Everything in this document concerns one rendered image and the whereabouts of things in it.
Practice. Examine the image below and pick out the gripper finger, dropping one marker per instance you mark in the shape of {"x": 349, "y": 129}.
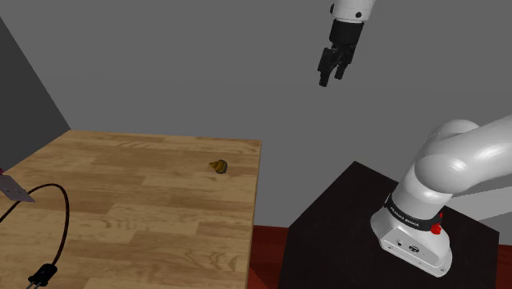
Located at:
{"x": 326, "y": 66}
{"x": 343, "y": 64}

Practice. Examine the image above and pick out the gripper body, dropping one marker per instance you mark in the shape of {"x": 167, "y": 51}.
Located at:
{"x": 346, "y": 33}

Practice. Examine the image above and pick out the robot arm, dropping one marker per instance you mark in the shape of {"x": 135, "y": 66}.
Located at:
{"x": 444, "y": 168}

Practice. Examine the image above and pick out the brown ridged cone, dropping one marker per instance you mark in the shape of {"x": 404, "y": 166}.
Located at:
{"x": 219, "y": 166}

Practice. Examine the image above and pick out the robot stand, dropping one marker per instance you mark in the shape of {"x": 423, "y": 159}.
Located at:
{"x": 344, "y": 240}

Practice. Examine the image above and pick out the grey flat device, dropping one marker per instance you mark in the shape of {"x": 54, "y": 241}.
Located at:
{"x": 12, "y": 189}

